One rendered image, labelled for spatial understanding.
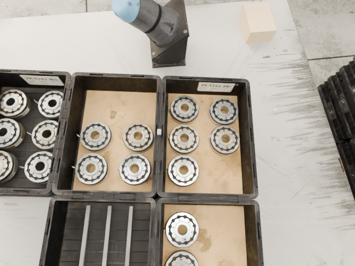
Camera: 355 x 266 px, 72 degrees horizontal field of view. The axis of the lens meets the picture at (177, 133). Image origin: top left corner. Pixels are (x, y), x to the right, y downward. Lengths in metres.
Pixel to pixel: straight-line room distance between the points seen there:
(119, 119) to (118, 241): 0.40
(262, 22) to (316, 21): 1.36
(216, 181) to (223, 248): 0.21
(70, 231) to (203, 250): 0.42
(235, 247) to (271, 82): 0.71
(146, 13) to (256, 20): 0.54
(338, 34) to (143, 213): 2.24
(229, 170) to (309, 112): 0.50
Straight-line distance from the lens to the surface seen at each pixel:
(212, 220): 0.85
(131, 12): 0.93
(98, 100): 0.95
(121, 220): 0.84
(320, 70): 2.31
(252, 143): 0.80
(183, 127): 0.85
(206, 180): 0.85
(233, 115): 0.89
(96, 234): 0.86
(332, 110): 1.80
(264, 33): 1.25
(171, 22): 1.01
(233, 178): 0.87
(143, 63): 1.16
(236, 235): 0.86
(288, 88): 1.22
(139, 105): 0.91
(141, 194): 0.74
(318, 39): 2.49
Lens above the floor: 1.66
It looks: 72 degrees down
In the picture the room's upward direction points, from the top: 8 degrees clockwise
